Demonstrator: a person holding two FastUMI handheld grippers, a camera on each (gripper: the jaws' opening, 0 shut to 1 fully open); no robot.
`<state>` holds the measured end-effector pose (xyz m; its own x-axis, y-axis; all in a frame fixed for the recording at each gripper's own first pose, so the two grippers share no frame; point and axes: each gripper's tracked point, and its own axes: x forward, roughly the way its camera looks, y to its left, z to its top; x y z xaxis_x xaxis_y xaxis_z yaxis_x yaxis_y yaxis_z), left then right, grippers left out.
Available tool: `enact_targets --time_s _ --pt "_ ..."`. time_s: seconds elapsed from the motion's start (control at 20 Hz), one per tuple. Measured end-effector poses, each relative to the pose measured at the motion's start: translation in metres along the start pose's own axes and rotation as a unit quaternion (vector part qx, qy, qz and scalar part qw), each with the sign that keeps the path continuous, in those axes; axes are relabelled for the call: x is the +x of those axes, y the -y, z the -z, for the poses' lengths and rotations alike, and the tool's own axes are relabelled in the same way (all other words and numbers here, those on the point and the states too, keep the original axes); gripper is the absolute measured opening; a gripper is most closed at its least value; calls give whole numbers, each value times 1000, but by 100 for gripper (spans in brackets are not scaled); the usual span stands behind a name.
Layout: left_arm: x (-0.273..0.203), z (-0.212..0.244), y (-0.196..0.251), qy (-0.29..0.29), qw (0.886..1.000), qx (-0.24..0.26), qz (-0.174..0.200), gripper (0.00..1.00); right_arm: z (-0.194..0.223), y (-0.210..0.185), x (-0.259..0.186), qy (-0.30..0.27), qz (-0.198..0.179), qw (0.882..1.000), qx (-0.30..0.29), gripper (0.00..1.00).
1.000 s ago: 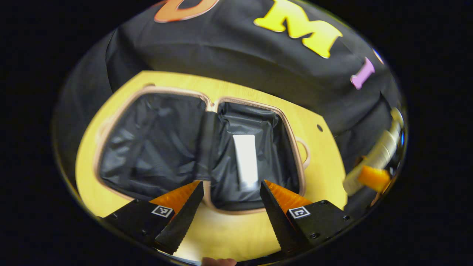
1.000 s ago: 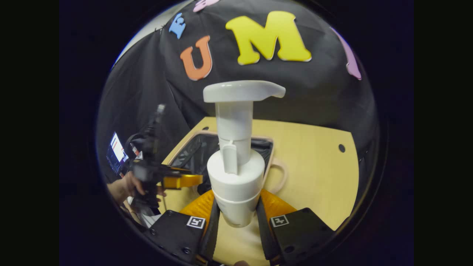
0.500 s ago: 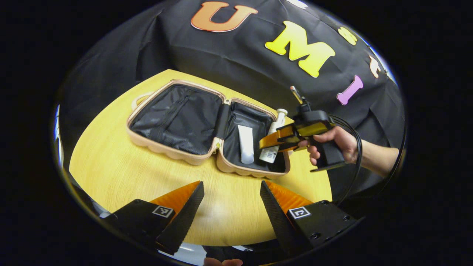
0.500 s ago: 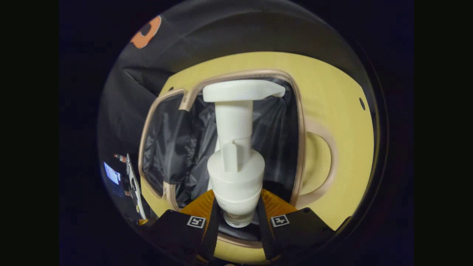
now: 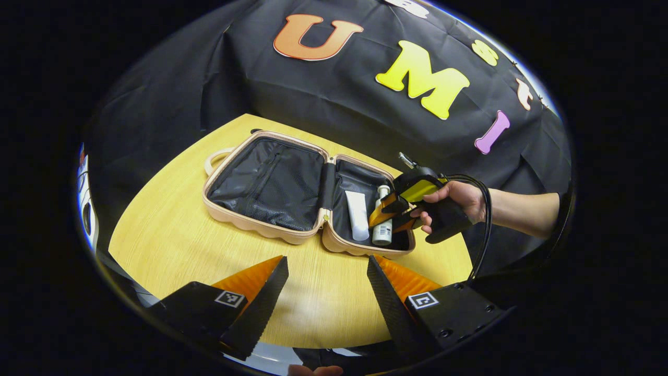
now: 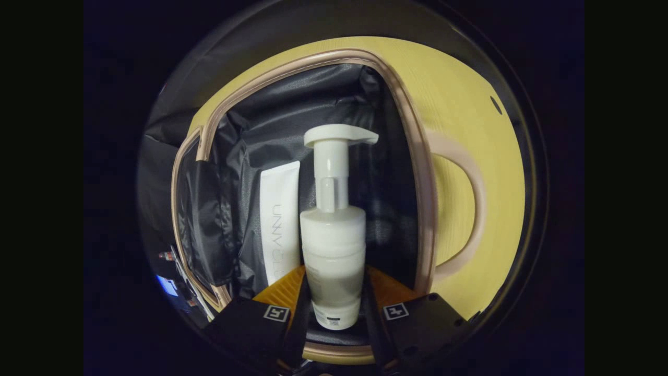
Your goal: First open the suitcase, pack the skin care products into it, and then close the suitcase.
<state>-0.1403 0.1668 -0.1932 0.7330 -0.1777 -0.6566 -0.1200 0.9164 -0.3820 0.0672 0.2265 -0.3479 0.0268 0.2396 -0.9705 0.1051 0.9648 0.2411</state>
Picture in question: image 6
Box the blue lit screen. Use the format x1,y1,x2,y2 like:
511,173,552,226
157,275,180,297

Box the white pump bottle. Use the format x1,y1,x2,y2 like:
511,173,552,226
299,124,380,331

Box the beige pink suitcase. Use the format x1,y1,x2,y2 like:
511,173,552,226
171,49,488,366

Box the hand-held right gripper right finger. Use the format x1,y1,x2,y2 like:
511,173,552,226
360,265,471,372

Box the white squeeze tube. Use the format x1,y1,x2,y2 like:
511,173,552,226
259,160,303,287

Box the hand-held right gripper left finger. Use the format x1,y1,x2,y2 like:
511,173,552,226
202,264,314,372

